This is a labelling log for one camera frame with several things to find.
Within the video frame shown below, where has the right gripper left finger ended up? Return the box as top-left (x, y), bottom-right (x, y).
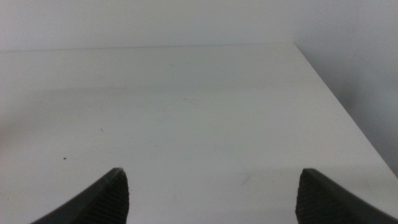
top-left (30, 167), bottom-right (130, 224)

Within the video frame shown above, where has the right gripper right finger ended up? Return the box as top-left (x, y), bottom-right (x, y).
top-left (295, 168), bottom-right (398, 224)

